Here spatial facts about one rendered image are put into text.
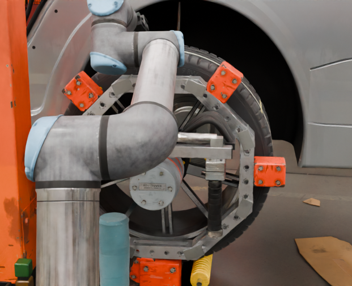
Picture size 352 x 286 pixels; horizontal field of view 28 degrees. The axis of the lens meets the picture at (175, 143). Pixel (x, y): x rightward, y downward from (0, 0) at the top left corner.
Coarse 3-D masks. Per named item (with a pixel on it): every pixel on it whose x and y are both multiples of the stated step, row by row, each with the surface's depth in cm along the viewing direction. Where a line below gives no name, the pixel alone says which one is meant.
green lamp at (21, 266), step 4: (20, 260) 191; (24, 260) 191; (28, 260) 191; (16, 264) 189; (20, 264) 189; (24, 264) 189; (28, 264) 189; (16, 268) 189; (20, 268) 189; (24, 268) 189; (28, 268) 189; (32, 268) 193; (16, 272) 190; (20, 272) 190; (24, 272) 189; (28, 272) 190; (16, 276) 190; (20, 276) 190; (24, 276) 190; (28, 276) 190
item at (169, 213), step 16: (192, 112) 209; (208, 144) 212; (112, 192) 232; (192, 192) 216; (224, 192) 232; (112, 208) 223; (128, 208) 219; (144, 208) 238; (192, 208) 239; (224, 208) 216; (144, 224) 226; (160, 224) 228; (176, 224) 228; (192, 224) 224
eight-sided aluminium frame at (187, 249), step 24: (120, 96) 200; (240, 120) 202; (240, 144) 200; (240, 168) 202; (240, 192) 203; (240, 216) 205; (144, 240) 215; (168, 240) 215; (192, 240) 215; (216, 240) 208
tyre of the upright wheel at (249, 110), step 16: (192, 48) 221; (192, 64) 204; (208, 64) 204; (96, 80) 208; (112, 80) 207; (208, 80) 204; (240, 96) 205; (256, 96) 219; (80, 112) 211; (240, 112) 206; (256, 112) 206; (256, 128) 207; (256, 144) 208; (272, 144) 212; (256, 192) 212; (256, 208) 213; (240, 224) 215; (224, 240) 217
